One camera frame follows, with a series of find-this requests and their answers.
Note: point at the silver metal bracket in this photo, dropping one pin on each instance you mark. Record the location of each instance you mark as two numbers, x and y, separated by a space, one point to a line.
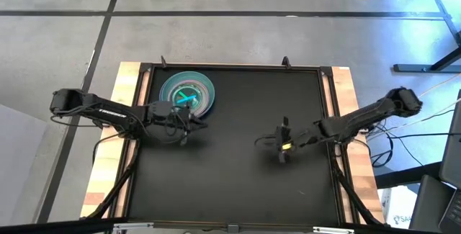
131 226
333 230

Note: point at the black desk leg frame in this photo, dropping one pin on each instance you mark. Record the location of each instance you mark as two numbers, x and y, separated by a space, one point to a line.
414 68

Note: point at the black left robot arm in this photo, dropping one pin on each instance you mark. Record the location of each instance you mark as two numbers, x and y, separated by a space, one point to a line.
108 111

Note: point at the black keyboard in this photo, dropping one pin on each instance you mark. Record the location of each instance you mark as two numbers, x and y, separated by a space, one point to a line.
453 216

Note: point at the small grey centre bracket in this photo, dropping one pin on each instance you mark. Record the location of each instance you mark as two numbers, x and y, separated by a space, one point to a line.
233 228

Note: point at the black monitor panel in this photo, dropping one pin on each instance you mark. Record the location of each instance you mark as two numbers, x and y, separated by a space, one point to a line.
453 147

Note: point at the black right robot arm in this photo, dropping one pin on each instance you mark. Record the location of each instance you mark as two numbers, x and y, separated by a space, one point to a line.
360 119

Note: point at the large blue plastic plate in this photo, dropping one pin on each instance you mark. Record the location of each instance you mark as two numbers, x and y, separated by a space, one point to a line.
210 107

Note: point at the black table mat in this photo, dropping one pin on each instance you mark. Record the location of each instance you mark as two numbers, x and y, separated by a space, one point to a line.
234 191

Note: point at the white cardboard box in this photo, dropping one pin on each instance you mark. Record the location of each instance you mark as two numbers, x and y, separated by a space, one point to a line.
396 205

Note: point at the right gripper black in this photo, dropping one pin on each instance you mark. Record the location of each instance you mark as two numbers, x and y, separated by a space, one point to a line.
293 138

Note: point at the black front crossbar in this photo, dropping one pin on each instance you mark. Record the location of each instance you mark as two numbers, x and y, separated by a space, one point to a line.
54 227

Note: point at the black desk foot bar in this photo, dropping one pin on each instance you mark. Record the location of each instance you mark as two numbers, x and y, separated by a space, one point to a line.
403 178

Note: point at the dark grey computer case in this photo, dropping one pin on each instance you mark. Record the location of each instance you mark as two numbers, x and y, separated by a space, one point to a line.
428 205

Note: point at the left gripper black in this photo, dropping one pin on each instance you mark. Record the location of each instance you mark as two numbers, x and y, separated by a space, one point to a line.
162 113

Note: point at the black frame clamp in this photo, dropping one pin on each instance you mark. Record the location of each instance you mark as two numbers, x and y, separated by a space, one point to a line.
164 62
286 62

